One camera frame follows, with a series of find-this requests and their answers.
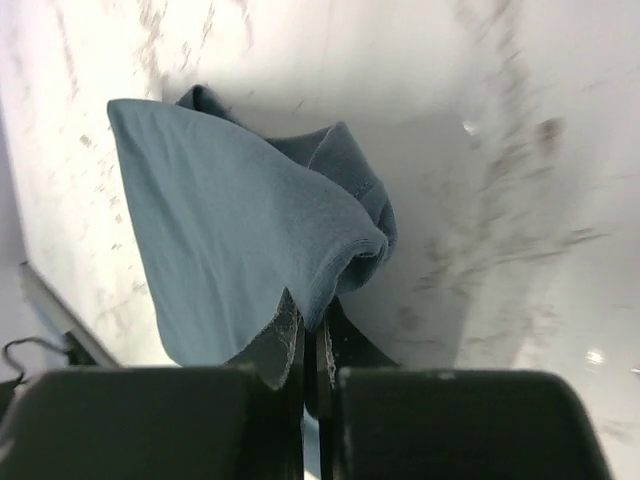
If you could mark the blue-grey t shirt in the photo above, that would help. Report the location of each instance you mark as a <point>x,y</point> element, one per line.
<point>227,221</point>

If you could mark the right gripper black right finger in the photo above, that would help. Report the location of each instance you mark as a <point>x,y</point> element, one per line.
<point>379,420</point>

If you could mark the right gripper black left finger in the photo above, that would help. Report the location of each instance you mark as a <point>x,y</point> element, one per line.
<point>240,420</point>

